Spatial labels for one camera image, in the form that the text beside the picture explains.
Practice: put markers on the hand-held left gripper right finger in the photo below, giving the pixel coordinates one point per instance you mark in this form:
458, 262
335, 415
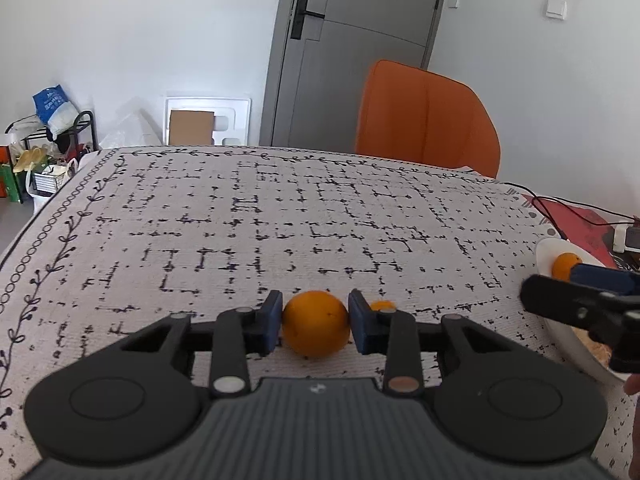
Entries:
357, 327

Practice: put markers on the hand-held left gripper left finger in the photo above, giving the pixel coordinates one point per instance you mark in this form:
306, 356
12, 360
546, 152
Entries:
272, 322

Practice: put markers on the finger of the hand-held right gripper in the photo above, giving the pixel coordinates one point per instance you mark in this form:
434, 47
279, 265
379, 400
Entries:
605, 279
560, 297

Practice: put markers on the medium orange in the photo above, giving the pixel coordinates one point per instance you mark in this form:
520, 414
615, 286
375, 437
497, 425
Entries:
562, 266

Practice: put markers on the large orange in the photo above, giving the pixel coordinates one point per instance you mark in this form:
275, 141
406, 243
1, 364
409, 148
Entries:
315, 325

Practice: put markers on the white plate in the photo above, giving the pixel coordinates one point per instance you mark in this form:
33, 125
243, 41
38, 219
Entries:
570, 340

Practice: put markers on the person's right forearm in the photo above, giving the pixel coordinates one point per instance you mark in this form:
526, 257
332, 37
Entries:
635, 440

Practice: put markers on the person's right hand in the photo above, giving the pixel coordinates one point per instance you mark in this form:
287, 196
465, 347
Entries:
634, 385

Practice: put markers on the peeled pomelo segment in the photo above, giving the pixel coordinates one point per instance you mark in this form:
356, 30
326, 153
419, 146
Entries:
597, 349

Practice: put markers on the small orange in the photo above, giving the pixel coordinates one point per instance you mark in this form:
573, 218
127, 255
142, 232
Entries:
382, 305

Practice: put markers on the white charger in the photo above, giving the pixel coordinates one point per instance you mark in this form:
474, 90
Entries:
621, 238

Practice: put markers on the red printed mat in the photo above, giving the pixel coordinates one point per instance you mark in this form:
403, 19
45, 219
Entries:
585, 232

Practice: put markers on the patterned white tablecloth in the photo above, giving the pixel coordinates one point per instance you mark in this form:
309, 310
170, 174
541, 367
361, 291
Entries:
250, 210

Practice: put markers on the brown cardboard sheet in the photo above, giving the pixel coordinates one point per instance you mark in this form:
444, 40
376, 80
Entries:
190, 127

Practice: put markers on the white foam packaging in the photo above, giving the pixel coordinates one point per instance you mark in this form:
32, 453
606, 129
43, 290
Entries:
235, 110

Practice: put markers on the orange chair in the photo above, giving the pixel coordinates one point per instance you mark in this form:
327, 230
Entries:
425, 115

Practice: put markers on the clear plastic bag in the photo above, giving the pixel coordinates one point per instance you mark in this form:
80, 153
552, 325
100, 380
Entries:
127, 125

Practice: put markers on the white storage basket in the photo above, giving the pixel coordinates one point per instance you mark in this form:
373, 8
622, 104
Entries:
50, 181

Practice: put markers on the grey door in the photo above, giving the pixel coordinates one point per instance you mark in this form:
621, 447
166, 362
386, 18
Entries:
350, 60

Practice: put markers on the black metal rack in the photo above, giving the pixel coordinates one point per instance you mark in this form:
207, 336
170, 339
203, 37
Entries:
89, 127

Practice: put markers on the green box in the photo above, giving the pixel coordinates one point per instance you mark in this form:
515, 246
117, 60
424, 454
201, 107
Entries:
10, 182

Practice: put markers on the blue plastic bag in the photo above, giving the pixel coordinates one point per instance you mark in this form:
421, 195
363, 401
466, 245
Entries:
52, 105

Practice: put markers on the orange box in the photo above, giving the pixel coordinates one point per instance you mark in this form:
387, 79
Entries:
3, 154

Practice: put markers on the large white wall switch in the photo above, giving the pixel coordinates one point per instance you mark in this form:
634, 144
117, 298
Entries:
556, 8

